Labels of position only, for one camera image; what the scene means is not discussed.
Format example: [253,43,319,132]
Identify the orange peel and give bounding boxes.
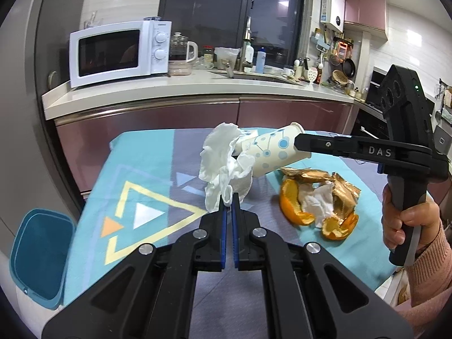
[279,174,361,240]

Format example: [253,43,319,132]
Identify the grey refrigerator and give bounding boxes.
[1,0,84,256]

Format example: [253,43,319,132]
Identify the dotted paper cup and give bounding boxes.
[234,122,311,178]

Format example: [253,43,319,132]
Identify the pink wall cabinet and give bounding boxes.
[344,0,388,41]

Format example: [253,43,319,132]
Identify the black frying pan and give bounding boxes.
[342,58,356,79]

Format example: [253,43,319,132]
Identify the gold snack wrapper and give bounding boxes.
[279,168,361,226]

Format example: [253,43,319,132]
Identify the white microwave oven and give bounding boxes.
[69,19,171,88]

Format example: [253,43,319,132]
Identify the right hand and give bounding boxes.
[382,184,442,254]

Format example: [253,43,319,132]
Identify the dark window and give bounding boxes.
[158,0,304,68]

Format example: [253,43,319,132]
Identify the patterned teal tablecloth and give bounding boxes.
[43,129,412,338]

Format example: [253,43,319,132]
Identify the glass kettle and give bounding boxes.
[168,31,198,77]

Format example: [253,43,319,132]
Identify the clear plastic container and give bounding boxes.
[214,47,241,70]

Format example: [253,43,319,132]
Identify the white tissue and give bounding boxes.
[198,123,255,212]
[298,181,334,228]

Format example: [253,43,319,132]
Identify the kitchen counter with cabinets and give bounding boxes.
[41,70,358,193]

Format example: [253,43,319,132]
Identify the built-in black oven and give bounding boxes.
[351,69,434,139]

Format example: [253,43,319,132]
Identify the blue trash bin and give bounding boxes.
[9,208,76,310]

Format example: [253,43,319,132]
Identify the white soap bottle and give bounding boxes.
[244,41,254,65]

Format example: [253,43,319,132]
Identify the white water heater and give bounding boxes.
[320,0,345,33]

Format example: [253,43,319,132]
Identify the steel sink faucet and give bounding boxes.
[225,16,253,78]

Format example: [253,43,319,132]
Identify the blue white bottle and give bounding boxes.
[255,47,267,73]

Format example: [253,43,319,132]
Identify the pink sweater right forearm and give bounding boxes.
[395,223,451,338]

